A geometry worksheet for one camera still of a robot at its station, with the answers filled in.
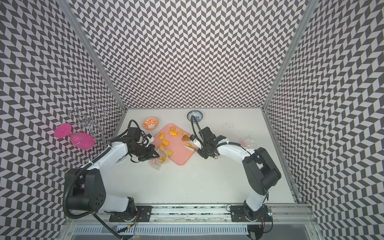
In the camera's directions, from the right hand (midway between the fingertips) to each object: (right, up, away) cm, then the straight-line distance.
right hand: (203, 151), depth 90 cm
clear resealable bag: (-26, -5, -7) cm, 27 cm away
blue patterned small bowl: (-4, +24, +21) cm, 32 cm away
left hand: (-26, -2, -6) cm, 26 cm away
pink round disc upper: (-64, +14, -24) cm, 70 cm away
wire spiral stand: (-68, +20, -1) cm, 71 cm away
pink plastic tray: (-21, +7, +11) cm, 24 cm away
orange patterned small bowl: (-38, +17, +17) cm, 45 cm away
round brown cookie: (-21, +13, +14) cm, 29 cm away
